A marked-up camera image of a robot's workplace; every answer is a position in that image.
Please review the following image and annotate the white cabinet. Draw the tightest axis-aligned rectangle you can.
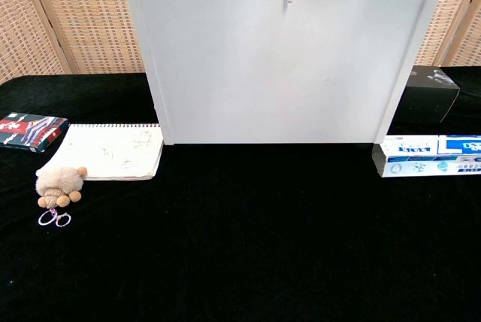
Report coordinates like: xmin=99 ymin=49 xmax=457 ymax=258
xmin=116 ymin=0 xmax=455 ymax=146

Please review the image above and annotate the black velvet tablecloth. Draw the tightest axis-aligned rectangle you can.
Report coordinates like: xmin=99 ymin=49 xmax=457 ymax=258
xmin=0 ymin=65 xmax=481 ymax=322

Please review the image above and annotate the white spiral notebook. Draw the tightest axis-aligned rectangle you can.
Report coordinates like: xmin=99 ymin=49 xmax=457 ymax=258
xmin=46 ymin=123 xmax=165 ymax=181

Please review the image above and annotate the blue white toothpaste box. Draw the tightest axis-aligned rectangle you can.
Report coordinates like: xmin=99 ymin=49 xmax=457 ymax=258
xmin=371 ymin=134 xmax=481 ymax=178

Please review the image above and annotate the black cardboard box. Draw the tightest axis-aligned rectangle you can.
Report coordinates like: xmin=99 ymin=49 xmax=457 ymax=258
xmin=390 ymin=65 xmax=461 ymax=124

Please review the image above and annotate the woven rattan folding screen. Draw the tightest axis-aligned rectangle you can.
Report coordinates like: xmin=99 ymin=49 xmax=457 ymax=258
xmin=0 ymin=0 xmax=146 ymax=84
xmin=413 ymin=0 xmax=481 ymax=68

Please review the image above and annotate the black red card box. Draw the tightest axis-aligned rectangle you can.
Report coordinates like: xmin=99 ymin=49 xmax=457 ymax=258
xmin=0 ymin=111 xmax=71 ymax=154

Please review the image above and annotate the beige fluffy plush keychain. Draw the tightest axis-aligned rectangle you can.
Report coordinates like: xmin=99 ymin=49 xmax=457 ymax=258
xmin=35 ymin=166 xmax=89 ymax=229

